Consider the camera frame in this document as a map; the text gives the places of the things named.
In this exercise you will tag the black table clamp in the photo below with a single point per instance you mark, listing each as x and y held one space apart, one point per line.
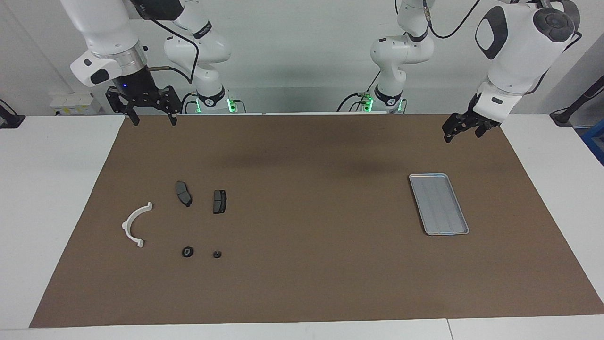
12 120

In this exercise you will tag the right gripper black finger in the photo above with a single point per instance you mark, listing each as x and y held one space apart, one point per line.
133 119
172 118

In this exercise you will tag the dark grey curved brake pad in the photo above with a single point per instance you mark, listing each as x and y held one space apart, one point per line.
183 192

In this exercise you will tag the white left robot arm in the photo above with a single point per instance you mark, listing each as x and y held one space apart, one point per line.
519 47

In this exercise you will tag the dark grey rectangular brake pad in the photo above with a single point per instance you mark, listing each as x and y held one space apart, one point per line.
219 202

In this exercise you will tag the white background box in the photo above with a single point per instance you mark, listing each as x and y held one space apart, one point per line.
75 103

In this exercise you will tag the black angled stand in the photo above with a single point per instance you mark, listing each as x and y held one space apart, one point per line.
564 117

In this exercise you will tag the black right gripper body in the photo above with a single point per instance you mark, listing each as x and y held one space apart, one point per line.
137 87

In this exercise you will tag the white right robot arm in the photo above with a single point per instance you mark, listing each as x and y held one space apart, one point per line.
104 28

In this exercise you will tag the blue bin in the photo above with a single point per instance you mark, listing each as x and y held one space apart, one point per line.
595 141

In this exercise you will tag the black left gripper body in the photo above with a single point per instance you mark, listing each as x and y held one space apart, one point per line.
469 120

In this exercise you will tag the white curved plastic bracket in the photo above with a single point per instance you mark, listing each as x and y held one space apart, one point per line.
126 227

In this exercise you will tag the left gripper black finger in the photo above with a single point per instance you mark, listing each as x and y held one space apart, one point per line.
449 133
481 131

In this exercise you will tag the silver metal tray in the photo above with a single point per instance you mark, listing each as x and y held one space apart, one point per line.
439 205

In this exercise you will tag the brown table mat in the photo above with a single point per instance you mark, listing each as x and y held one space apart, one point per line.
302 264

